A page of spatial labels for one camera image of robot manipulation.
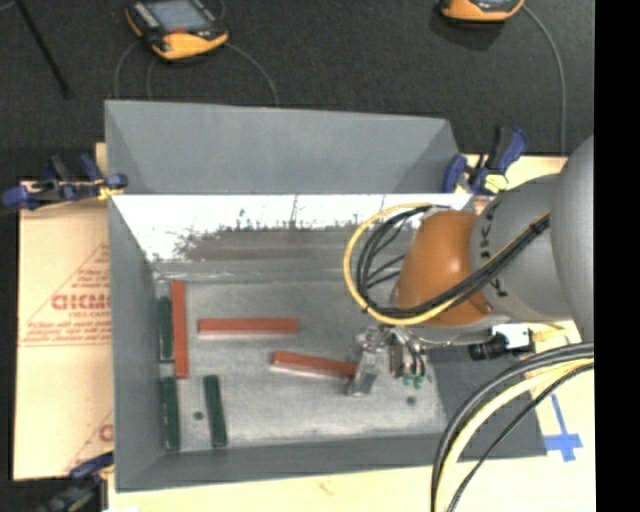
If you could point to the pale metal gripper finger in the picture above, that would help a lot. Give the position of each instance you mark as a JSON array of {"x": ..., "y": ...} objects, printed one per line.
[
  {"x": 369, "y": 352},
  {"x": 362, "y": 384}
]

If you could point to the red-brown flat block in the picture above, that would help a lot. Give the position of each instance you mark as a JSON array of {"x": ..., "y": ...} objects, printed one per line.
[
  {"x": 179, "y": 330},
  {"x": 312, "y": 364},
  {"x": 247, "y": 326}
]

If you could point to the dark green flat block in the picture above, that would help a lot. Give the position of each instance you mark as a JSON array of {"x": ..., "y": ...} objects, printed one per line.
[
  {"x": 215, "y": 411},
  {"x": 170, "y": 415},
  {"x": 165, "y": 329}
]

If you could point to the grey metal bin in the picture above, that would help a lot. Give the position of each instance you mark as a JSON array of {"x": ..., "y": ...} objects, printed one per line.
[{"x": 280, "y": 160}]

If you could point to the brown cardboard board red print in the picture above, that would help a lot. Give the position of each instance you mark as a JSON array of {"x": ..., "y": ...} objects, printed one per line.
[{"x": 62, "y": 360}]

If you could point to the black cylinder on white bracket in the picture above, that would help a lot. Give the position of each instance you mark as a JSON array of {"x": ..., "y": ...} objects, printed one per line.
[{"x": 507, "y": 337}]

